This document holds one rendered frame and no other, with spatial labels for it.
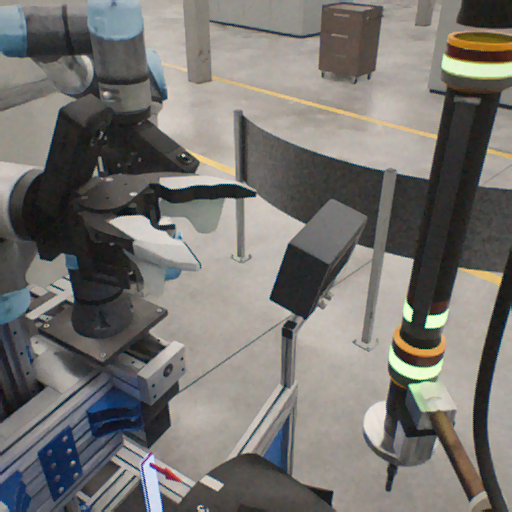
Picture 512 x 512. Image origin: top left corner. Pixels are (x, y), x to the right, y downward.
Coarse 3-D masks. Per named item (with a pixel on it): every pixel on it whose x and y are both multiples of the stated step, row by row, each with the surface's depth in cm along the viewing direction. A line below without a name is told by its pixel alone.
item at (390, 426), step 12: (468, 0) 31; (480, 0) 30; (492, 0) 30; (504, 0) 30; (468, 12) 31; (480, 12) 31; (492, 12) 30; (504, 12) 30; (468, 24) 31; (480, 24) 31; (492, 24) 31; (504, 24) 31; (396, 384) 47; (396, 396) 48; (384, 420) 51; (396, 420) 49
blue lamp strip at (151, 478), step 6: (144, 468) 80; (150, 468) 81; (150, 474) 82; (150, 480) 82; (156, 480) 84; (150, 486) 83; (156, 486) 85; (150, 492) 83; (156, 492) 85; (150, 498) 84; (156, 498) 86; (150, 504) 85; (156, 504) 86; (156, 510) 87
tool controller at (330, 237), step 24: (336, 216) 134; (360, 216) 136; (312, 240) 124; (336, 240) 126; (288, 264) 124; (312, 264) 120; (336, 264) 125; (288, 288) 127; (312, 288) 124; (312, 312) 130
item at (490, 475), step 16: (496, 304) 32; (496, 320) 32; (496, 336) 33; (496, 352) 34; (480, 368) 35; (480, 384) 35; (480, 400) 35; (480, 416) 35; (480, 432) 36; (480, 448) 35; (480, 464) 35; (496, 480) 35; (480, 496) 35; (496, 496) 34
